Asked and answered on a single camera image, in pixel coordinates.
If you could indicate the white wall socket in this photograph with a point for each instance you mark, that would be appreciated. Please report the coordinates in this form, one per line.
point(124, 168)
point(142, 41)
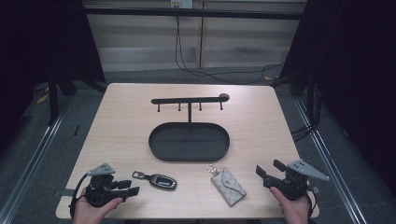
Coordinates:
point(181, 3)

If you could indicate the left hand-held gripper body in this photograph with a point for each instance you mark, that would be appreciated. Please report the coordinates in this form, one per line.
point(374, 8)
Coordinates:
point(99, 193)

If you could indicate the black curtain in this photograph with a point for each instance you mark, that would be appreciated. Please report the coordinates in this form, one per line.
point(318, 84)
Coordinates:
point(358, 62)
point(40, 40)

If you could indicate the person's left hand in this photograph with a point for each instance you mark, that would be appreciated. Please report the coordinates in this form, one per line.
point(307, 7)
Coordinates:
point(88, 214)

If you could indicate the person's right hand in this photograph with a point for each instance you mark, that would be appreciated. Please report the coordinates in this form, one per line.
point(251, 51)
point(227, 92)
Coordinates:
point(295, 211)

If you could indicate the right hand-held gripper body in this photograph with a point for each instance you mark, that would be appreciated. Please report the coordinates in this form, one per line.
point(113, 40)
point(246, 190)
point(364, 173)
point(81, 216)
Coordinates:
point(292, 186)

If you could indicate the black car key fob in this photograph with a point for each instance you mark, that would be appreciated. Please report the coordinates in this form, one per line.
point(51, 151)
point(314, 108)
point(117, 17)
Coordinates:
point(163, 182)

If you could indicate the black metal stand leg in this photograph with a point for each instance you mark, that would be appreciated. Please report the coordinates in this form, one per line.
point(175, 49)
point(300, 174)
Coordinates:
point(53, 99)

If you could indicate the black horizontal bar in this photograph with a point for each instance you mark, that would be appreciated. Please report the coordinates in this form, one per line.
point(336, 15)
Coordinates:
point(193, 13)

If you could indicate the grey tape strip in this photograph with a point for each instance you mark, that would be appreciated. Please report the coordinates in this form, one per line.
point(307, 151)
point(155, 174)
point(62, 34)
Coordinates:
point(67, 192)
point(315, 189)

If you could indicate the black key holder stand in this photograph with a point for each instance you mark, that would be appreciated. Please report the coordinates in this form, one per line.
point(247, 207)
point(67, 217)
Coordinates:
point(186, 143)

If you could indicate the metal floor rail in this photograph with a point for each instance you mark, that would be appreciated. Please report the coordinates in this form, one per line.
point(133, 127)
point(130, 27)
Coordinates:
point(31, 168)
point(330, 161)

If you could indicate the yellow floor tape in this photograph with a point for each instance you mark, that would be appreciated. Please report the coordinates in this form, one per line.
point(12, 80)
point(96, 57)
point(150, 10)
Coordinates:
point(42, 98)

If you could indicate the grey key pouch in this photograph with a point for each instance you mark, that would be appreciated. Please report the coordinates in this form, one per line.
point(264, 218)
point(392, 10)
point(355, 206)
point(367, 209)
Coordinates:
point(229, 188)

